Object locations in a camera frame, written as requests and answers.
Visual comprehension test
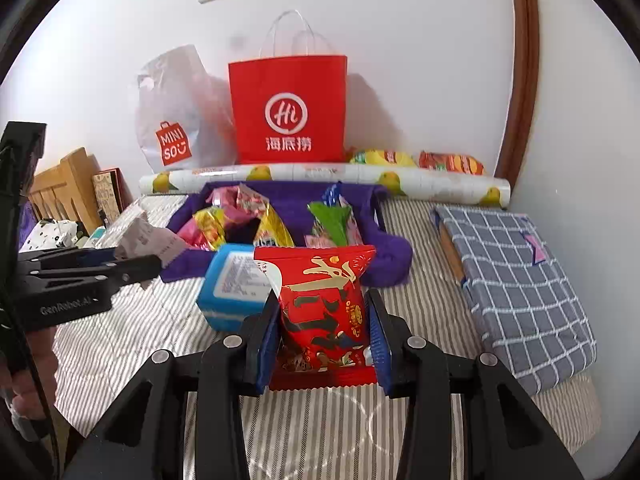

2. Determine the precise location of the pale pink packet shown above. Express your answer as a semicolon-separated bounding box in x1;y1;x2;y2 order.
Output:
114;216;189;270

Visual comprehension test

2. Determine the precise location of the yellow pink snack bag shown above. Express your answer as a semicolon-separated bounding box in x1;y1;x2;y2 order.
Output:
178;207;226;252

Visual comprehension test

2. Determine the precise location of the red gold snack packet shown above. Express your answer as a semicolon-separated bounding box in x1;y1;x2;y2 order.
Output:
254;245;376;391

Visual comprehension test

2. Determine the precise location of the magenta foil snack packet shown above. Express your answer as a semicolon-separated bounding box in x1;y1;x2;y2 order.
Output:
206;185;239;208

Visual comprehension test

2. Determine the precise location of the white strawberry candy packet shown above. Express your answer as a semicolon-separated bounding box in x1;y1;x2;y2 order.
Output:
235;183;269;222

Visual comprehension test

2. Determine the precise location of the green triangular snack packet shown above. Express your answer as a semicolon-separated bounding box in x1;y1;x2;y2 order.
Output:
307;202;352;247

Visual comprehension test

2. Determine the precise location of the blue cookie packet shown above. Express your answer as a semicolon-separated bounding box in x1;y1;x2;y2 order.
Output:
321;181;346;207

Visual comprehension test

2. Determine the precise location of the person's left hand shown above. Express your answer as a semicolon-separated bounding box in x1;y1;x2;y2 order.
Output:
1;327;58;420

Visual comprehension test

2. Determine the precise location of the white spotted pillow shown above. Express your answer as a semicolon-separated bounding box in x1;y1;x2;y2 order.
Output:
20;220;78;252

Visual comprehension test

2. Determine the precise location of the white green tube box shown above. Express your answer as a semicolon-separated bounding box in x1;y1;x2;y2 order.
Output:
84;226;106;248

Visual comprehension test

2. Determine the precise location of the wooden headboard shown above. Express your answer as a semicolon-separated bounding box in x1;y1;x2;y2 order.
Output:
28;148;102;234

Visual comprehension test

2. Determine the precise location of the grey checked folded cloth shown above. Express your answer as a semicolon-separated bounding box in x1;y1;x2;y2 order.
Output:
434;205;597;396

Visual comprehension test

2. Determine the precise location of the patterned brown book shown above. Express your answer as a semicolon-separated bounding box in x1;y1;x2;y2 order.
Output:
91;168;131;226

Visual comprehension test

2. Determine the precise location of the blue tissue pack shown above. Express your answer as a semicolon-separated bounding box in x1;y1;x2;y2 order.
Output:
196;244;271;333

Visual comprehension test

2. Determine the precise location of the purple cloth basket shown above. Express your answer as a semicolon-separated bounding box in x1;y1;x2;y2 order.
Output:
160;181;413;287

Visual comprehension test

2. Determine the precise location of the white Miniso plastic bag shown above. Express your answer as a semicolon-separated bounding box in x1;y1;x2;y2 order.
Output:
132;44;238;172

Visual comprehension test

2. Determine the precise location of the rolled lemon print mat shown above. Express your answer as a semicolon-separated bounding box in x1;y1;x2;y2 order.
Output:
139;162;511;208

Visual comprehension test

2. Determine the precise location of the red orange chips bag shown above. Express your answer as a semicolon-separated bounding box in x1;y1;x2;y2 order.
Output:
418;151;484;176

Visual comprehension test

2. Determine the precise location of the red Haidilao paper bag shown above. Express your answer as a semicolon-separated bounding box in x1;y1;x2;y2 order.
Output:
226;8;350;165

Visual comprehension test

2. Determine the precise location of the yellow chips bag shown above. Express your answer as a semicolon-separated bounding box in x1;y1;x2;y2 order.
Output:
349;150;416;167

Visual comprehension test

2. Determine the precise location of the brown wooden door frame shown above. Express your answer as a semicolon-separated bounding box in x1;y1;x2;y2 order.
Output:
495;0;540;188

